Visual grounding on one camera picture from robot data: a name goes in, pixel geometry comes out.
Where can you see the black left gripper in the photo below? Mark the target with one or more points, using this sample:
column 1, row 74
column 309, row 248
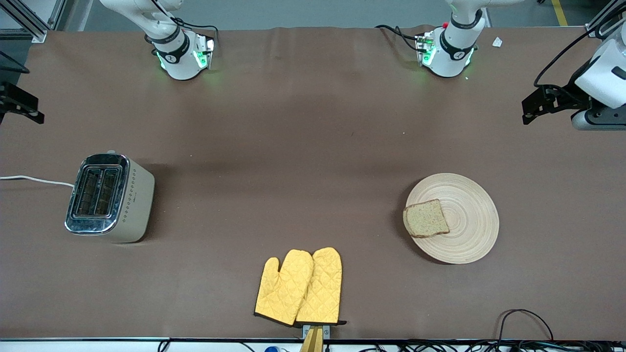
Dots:
column 570, row 91

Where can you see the round wooden plate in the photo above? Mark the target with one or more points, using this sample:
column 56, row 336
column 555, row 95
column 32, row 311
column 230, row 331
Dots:
column 469, row 220

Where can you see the brown bread slice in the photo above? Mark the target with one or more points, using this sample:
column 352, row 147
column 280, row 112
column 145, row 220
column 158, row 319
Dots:
column 425, row 220

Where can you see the beige chrome two-slot toaster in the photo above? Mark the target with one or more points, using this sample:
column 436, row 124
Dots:
column 132, row 205

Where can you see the white paper scrap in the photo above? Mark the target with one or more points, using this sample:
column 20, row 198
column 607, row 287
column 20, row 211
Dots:
column 497, row 42

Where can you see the brown table cover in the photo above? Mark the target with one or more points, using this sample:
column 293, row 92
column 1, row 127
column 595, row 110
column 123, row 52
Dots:
column 313, row 122

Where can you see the yellow quilted oven mitt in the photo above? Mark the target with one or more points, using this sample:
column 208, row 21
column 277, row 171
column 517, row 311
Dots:
column 323, row 283
column 281, row 288

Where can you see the small blue object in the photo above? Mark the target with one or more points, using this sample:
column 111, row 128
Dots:
column 272, row 349

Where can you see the aluminium frame profile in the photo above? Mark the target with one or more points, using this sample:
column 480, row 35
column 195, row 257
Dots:
column 22, row 22
column 604, row 19

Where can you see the small metal bracket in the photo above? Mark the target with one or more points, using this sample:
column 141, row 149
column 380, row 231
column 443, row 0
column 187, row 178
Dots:
column 306, row 330

